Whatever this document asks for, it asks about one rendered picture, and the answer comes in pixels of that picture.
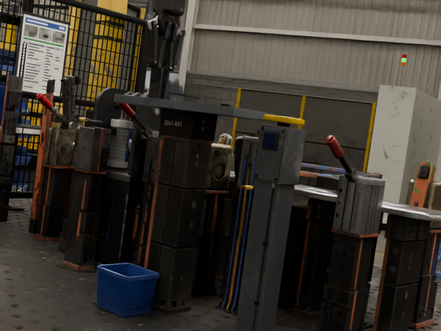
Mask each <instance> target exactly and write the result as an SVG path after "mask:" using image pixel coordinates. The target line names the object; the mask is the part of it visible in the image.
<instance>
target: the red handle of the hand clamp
mask: <svg viewBox="0 0 441 331"><path fill-rule="evenodd" d="M36 99H37V100H38V101H39V102H40V103H41V104H42V105H43V106H44V107H45V108H46V109H49V110H50V111H51V112H52V113H53V114H54V115H55V116H56V117H57V118H58V119H59V120H60V121H61V122H62V123H63V124H64V125H65V126H66V127H67V128H68V120H67V119H66V118H65V117H64V116H63V115H62V114H61V113H60V112H59V111H58V110H57V109H56V108H55V107H54V106H53V104H52V103H51V102H50V101H49V100H48V99H47V98H46V97H45V96H44V95H43V94H42V93H38V94H37V95H36Z"/></svg>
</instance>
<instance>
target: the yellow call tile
mask: <svg viewBox="0 0 441 331"><path fill-rule="evenodd" d="M264 120H266V121H274V122H277V126H281V127H290V124H293V125H304V124H305V121H304V120H302V119H297V118H290V117H285V116H274V115H268V114H265V115H264Z"/></svg>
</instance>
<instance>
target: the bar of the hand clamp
mask: <svg viewBox="0 0 441 331"><path fill-rule="evenodd" d="M60 82H61V83H62V113H63V116H64V117H65V118H66V119H67V120H68V127H69V124H70V123H71V122H75V85H79V84H80V83H81V78H80V77H79V76H62V79H61V80H60Z"/></svg>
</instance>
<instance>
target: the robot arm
mask: <svg viewBox="0 0 441 331"><path fill-rule="evenodd" d="M185 3H186V0H153V5H152V10H153V11H154V12H155V15H154V17H153V19H152V20H146V21H145V25H146V63H147V64H148V67H149V68H151V74H150V87H149V93H148V97H150V98H157V99H160V98H161V99H166V98H167V88H168V82H169V74H170V71H174V70H175V69H176V68H177V63H178V60H179V54H180V49H181V45H182V40H183V38H184V36H185V34H186V32H185V30H181V29H180V17H181V16H182V15H183V14H184V9H185ZM168 37H170V38H168Z"/></svg>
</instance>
